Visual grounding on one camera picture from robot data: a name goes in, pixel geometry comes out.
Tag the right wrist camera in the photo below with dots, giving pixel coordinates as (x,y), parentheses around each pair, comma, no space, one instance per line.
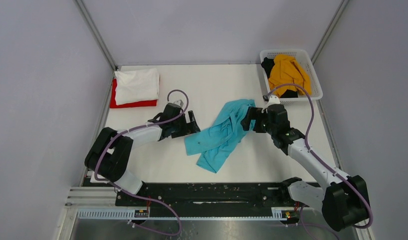
(272,100)

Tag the aluminium frame rail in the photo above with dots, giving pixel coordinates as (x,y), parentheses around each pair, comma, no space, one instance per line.
(91,196)

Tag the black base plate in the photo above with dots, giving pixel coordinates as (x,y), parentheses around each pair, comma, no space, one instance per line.
(238,197)

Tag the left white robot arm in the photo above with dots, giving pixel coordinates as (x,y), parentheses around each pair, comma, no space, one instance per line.
(110,153)

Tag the red folded t-shirt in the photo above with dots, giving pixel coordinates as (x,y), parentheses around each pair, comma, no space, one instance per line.
(113,104)

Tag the black garment in basket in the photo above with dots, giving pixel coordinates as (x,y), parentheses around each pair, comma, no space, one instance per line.
(268,64)

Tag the white folded t-shirt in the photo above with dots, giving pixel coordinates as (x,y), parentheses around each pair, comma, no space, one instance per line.
(137,86)

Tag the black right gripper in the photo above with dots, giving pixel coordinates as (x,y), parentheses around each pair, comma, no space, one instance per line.
(254,113)

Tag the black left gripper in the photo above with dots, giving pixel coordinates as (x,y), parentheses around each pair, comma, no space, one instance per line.
(189,128)

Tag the white slotted cable duct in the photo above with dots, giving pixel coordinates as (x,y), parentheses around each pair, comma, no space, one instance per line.
(141,214)

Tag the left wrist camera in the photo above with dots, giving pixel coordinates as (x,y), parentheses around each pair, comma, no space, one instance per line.
(179,103)

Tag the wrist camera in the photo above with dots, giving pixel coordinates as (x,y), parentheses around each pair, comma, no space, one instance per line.
(272,100)
(179,103)

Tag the orange t-shirt in basket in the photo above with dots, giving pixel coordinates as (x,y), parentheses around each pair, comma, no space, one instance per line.
(287,70)

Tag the turquoise t-shirt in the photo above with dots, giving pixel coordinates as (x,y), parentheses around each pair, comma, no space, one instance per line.
(216,143)

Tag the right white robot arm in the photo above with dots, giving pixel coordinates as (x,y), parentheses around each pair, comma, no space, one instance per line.
(342,199)

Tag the white plastic laundry basket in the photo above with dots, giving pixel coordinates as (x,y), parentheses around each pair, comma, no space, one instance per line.
(304,60)

